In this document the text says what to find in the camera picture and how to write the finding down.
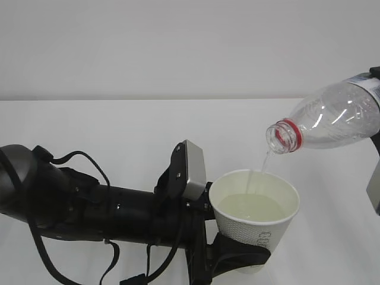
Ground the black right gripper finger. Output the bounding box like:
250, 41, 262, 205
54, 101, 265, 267
369, 66, 380, 80
370, 135, 380, 155

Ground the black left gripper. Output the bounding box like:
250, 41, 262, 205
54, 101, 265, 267
182, 182, 271, 284

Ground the clear Nongfu Spring water bottle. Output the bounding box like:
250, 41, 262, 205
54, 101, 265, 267
266, 72, 379, 154

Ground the white paper cup green logo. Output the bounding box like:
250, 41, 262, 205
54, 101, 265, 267
208, 169, 300, 267

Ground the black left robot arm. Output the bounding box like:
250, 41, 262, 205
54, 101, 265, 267
1, 140, 270, 284

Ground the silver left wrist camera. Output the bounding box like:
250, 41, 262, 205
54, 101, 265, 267
154, 140, 207, 201

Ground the black left camera cable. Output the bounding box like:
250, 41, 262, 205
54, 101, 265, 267
26, 145, 182, 285

